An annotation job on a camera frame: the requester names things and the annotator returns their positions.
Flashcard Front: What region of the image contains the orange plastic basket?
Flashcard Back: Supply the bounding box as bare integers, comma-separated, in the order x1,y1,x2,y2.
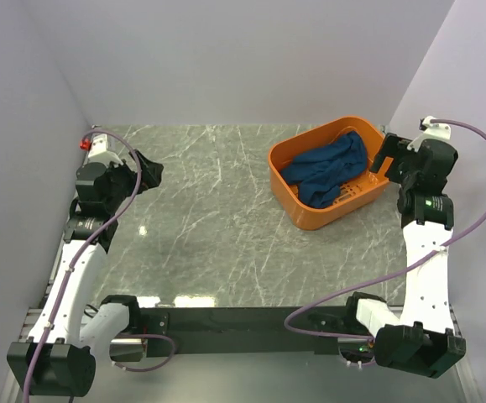
268,116,391,230

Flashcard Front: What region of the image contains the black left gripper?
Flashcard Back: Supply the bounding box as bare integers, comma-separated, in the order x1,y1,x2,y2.
104,149,163,212

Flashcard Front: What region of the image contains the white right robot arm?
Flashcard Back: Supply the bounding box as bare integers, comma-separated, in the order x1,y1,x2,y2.
342,133,466,379

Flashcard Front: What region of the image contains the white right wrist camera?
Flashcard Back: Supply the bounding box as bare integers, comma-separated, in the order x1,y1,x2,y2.
407,116,451,152

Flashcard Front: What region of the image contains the aluminium frame rail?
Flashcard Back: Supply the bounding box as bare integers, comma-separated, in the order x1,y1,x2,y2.
18,308,143,346

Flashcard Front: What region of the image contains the blue t shirt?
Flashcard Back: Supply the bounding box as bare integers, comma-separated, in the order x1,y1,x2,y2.
280,131,368,209

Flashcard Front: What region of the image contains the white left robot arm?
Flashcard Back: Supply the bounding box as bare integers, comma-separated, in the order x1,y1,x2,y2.
7,149,164,401

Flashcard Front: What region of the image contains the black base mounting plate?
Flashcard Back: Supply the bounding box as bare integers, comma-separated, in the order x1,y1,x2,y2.
141,306,339,355

